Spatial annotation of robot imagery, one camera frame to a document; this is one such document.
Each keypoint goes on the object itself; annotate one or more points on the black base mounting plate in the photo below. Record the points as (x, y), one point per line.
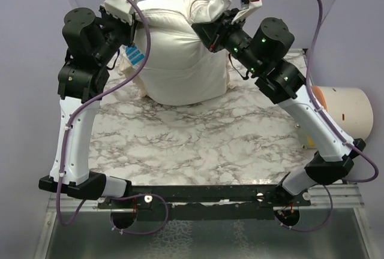
(205, 202)

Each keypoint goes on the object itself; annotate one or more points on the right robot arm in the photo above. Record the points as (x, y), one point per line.
(285, 86)

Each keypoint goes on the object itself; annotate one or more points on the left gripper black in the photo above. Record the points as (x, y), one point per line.
(103, 15)

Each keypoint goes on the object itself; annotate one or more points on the white cylindrical bin orange base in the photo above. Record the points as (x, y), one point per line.
(349, 107)

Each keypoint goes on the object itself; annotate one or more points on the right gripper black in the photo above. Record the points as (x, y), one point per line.
(213, 33)

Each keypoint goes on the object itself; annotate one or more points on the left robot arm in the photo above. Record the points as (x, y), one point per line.
(79, 90)

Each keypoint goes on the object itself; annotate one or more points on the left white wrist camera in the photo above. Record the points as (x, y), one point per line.
(119, 9)

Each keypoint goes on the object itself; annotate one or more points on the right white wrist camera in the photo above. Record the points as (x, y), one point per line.
(248, 7)

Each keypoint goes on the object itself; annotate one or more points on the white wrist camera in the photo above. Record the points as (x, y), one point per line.
(248, 7)
(119, 9)

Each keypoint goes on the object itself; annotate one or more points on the white pillow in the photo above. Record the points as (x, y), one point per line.
(180, 70)

